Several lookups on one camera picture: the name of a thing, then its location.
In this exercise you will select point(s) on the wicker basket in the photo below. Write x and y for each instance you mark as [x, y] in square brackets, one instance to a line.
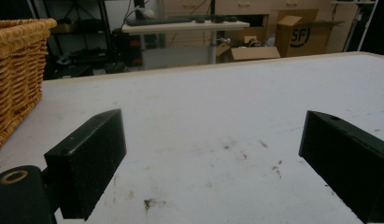
[15, 77]

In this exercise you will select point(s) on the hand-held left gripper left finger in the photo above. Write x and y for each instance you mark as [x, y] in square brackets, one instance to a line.
[87, 161]

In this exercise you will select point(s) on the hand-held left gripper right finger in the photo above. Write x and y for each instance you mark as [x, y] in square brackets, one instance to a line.
[345, 161]

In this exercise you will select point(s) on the black shelf rack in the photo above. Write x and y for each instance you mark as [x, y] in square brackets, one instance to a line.
[83, 46]

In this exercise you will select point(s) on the white desk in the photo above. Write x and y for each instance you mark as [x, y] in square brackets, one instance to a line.
[186, 26]

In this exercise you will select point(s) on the large cardboard box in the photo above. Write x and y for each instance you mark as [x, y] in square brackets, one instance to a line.
[301, 37]

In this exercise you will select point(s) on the black keyboard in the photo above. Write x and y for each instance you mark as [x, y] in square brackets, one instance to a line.
[161, 20]

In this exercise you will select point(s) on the small open cardboard box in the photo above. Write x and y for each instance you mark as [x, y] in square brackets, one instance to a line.
[252, 53]

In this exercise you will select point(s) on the black computer tower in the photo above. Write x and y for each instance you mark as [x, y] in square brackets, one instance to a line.
[127, 46]

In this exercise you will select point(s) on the white table mat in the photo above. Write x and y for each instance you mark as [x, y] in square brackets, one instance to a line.
[211, 109]

